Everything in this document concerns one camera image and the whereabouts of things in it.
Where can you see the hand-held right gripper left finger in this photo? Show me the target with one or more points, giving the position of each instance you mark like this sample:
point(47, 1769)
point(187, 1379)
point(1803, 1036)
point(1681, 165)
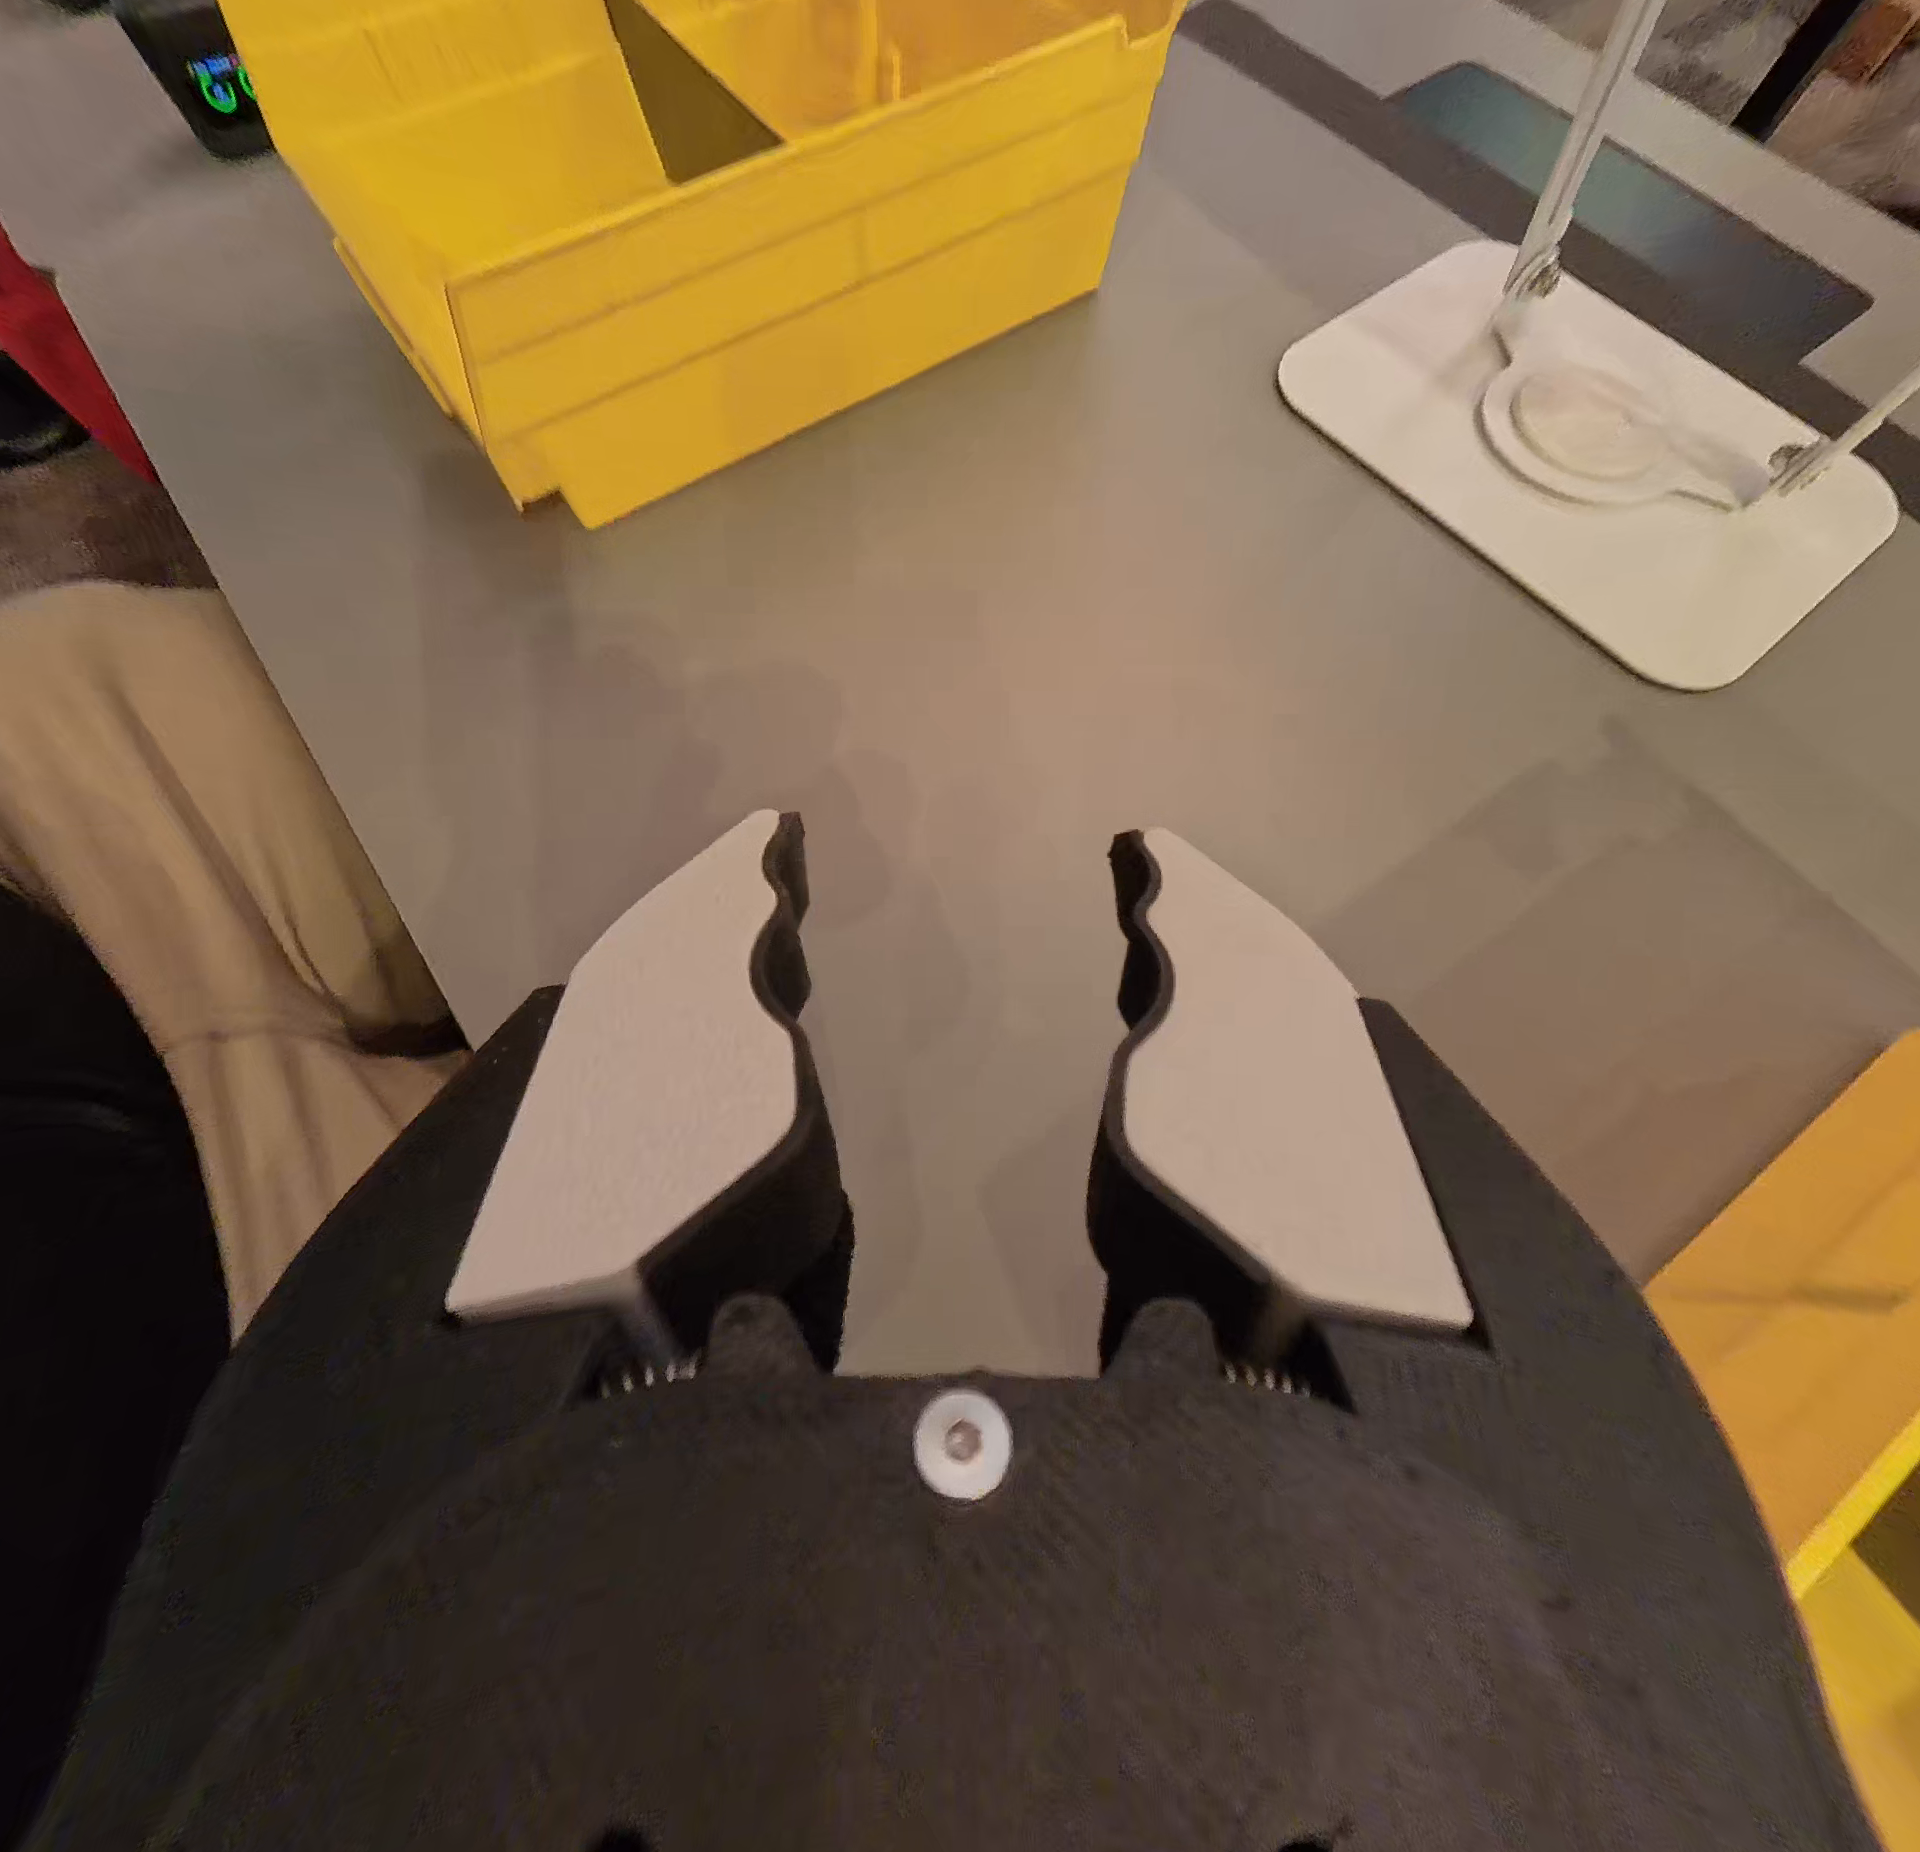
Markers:
point(645, 1073)

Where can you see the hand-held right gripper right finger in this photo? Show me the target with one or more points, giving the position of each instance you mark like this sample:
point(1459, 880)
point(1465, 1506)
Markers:
point(1275, 1116)

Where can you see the yellow plastic bin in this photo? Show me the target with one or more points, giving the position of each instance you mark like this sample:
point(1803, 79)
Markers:
point(1800, 1282)
point(751, 308)

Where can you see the person's black top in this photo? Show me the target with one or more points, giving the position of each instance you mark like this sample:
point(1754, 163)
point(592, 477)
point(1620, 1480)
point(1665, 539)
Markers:
point(92, 1282)

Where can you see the person's leg in beige pants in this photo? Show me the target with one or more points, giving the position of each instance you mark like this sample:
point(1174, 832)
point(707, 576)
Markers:
point(119, 773)

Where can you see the white desk stand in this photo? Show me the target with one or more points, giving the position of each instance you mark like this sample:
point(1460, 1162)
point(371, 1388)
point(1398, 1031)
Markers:
point(1426, 382)

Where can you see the red plastic item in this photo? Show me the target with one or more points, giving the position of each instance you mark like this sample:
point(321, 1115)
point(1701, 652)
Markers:
point(46, 337)

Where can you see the black device with green display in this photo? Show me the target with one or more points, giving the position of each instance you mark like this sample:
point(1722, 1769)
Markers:
point(167, 39)

